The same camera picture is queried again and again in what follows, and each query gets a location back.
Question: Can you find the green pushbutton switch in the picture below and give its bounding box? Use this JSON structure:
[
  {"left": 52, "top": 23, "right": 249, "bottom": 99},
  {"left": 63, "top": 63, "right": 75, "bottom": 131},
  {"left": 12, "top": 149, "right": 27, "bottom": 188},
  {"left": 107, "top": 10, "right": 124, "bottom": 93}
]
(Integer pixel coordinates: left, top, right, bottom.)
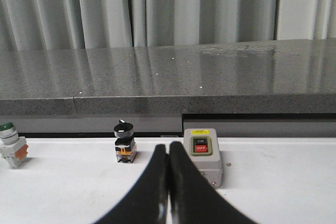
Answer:
[{"left": 1, "top": 122, "right": 28, "bottom": 169}]

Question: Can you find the grey pleated curtain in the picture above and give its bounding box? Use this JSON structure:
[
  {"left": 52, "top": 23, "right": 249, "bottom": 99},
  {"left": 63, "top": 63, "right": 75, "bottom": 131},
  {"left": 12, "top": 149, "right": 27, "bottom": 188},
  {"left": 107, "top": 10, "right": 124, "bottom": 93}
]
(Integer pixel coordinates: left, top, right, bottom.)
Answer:
[{"left": 1, "top": 0, "right": 335, "bottom": 51}]

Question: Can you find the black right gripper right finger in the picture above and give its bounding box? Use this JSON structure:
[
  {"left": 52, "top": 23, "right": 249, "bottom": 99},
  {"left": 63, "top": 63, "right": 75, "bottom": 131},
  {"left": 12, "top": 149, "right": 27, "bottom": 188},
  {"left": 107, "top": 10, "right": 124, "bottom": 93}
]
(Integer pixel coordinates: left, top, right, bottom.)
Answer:
[{"left": 169, "top": 142, "right": 254, "bottom": 223}]

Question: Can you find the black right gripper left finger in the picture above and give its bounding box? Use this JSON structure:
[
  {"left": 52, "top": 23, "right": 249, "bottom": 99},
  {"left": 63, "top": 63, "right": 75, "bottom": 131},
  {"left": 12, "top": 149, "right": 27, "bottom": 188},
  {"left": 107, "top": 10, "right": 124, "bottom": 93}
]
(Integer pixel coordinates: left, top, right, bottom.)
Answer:
[{"left": 96, "top": 144, "right": 168, "bottom": 223}]

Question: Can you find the black selector knob switch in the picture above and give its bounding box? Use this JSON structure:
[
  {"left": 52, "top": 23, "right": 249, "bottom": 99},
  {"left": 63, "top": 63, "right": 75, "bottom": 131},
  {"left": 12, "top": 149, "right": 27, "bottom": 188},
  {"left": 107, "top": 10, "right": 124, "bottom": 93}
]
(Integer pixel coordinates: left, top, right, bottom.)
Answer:
[{"left": 114, "top": 120, "right": 137, "bottom": 163}]

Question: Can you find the grey stone counter ledge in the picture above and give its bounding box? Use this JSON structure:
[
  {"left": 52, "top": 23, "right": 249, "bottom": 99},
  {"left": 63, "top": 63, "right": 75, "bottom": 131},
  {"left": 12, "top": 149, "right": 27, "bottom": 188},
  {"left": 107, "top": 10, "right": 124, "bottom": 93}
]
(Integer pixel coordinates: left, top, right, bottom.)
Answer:
[{"left": 1, "top": 39, "right": 335, "bottom": 137}]

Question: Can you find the grey on-off switch box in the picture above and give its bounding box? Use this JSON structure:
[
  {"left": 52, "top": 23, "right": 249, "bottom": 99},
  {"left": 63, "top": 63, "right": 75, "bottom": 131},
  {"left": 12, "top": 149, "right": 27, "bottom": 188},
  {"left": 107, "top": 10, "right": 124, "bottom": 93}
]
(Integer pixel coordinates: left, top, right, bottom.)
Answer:
[{"left": 183, "top": 128, "right": 223, "bottom": 187}]

